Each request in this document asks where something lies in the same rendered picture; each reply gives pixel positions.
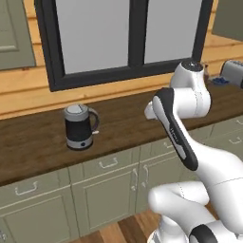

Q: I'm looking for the silver toaster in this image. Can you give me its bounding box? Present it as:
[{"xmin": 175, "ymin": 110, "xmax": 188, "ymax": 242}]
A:
[{"xmin": 219, "ymin": 59, "xmax": 243, "ymax": 89}]

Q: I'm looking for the grey-green cupboard door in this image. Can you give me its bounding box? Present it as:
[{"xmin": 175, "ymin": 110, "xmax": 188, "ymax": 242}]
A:
[
  {"xmin": 70, "ymin": 162, "xmax": 140, "ymax": 237},
  {"xmin": 0, "ymin": 186, "xmax": 80, "ymax": 243},
  {"xmin": 135, "ymin": 154, "xmax": 201, "ymax": 215}
]

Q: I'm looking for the blue dish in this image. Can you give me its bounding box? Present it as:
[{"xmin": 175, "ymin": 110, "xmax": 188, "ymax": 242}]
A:
[{"xmin": 211, "ymin": 76, "xmax": 231, "ymax": 86}]

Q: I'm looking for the grey-green drawer front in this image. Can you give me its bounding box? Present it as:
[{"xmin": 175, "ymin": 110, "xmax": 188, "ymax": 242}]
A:
[
  {"xmin": 67, "ymin": 146, "xmax": 140, "ymax": 185},
  {"xmin": 202, "ymin": 127, "xmax": 243, "ymax": 159},
  {"xmin": 188, "ymin": 124, "xmax": 215, "ymax": 144},
  {"xmin": 0, "ymin": 167, "xmax": 72, "ymax": 211},
  {"xmin": 210, "ymin": 115, "xmax": 243, "ymax": 139},
  {"xmin": 139, "ymin": 135, "xmax": 178, "ymax": 164}
]

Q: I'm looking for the dark brown bottle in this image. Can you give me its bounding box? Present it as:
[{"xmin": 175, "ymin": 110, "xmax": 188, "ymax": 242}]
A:
[{"xmin": 203, "ymin": 64, "xmax": 211, "ymax": 83}]

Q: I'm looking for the grey-green wall cupboard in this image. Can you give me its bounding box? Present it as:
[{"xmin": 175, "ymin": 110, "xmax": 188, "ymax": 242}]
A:
[
  {"xmin": 0, "ymin": 0, "xmax": 37, "ymax": 71},
  {"xmin": 211, "ymin": 0, "xmax": 243, "ymax": 43}
]

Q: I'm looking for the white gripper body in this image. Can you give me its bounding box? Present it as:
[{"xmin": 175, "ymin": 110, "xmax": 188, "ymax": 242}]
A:
[{"xmin": 144, "ymin": 101, "xmax": 159, "ymax": 121}]

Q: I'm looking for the black and silver electric kettle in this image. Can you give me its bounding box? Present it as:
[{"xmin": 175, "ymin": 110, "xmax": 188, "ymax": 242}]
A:
[{"xmin": 63, "ymin": 103, "xmax": 101, "ymax": 151}]

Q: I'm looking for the black framed window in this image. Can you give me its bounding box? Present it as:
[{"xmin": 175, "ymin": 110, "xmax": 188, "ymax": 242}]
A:
[{"xmin": 33, "ymin": 0, "xmax": 215, "ymax": 93}]

